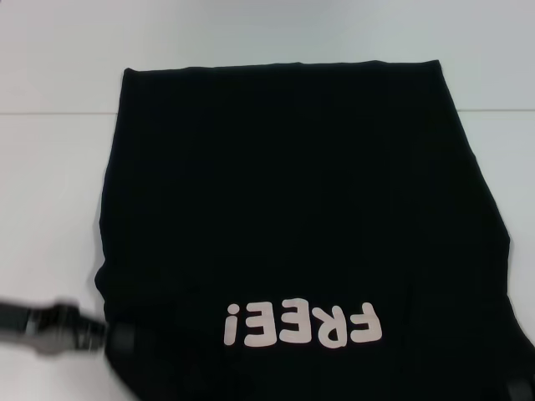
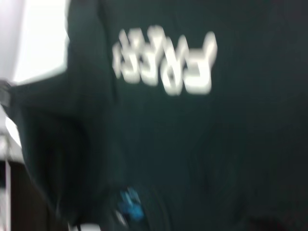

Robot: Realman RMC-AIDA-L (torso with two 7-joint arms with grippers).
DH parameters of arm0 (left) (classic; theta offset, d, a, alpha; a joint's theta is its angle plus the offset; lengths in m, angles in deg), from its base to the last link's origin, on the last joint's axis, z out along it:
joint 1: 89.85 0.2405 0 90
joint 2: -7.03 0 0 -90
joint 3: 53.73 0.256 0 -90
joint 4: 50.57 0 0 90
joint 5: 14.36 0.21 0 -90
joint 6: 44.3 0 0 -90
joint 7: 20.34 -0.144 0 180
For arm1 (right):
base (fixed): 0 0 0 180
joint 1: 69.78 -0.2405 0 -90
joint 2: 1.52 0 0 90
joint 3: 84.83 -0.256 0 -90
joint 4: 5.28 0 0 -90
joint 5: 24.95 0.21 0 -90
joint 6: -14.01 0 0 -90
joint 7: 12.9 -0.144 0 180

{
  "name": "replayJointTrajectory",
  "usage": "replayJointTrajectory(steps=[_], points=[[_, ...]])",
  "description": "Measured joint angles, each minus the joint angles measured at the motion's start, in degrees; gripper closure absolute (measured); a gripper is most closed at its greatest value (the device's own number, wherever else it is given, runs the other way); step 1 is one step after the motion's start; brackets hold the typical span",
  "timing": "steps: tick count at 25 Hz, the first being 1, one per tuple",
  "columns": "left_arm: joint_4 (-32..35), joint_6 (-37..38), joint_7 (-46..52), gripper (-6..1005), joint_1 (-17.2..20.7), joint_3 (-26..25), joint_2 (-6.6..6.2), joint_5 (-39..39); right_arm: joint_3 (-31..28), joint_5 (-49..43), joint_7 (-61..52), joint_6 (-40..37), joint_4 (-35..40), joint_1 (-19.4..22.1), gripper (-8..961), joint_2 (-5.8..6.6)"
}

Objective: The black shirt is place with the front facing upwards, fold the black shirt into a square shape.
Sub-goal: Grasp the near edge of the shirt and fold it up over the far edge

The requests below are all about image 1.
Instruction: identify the black shirt with FREE print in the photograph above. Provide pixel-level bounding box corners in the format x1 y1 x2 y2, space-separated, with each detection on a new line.
94 60 535 401

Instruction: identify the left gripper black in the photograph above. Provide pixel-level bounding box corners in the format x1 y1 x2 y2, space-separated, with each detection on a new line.
0 297 138 358

